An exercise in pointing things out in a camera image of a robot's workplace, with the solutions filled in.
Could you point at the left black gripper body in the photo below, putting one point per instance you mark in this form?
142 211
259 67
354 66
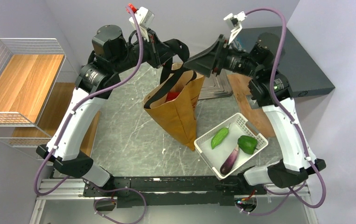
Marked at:
150 52

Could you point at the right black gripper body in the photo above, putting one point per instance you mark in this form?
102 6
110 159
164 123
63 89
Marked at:
237 60

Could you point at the red snack packet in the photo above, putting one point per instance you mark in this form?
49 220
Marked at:
172 96

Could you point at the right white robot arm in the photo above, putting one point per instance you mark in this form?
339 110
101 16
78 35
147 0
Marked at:
272 92

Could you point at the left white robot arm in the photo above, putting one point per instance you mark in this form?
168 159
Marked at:
112 54

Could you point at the silver metal tray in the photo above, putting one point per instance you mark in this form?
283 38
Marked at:
216 86

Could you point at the green bitter gourd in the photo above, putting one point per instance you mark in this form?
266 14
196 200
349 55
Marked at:
218 138

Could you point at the green bell pepper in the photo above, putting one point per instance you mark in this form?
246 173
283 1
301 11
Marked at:
247 144

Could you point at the white plastic basket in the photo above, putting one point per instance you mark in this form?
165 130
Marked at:
238 125

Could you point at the purple eggplant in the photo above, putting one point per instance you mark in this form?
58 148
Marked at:
230 161

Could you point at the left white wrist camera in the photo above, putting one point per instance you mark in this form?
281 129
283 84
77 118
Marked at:
144 18

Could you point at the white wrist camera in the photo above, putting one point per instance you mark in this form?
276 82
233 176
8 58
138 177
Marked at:
144 18
234 22

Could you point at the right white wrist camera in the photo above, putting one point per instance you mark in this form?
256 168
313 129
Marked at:
234 22

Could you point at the metal bracket stand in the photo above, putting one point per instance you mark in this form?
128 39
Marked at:
252 102

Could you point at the dark network switch box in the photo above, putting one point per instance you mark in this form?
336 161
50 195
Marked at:
304 75

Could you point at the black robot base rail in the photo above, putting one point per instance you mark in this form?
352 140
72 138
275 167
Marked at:
163 191

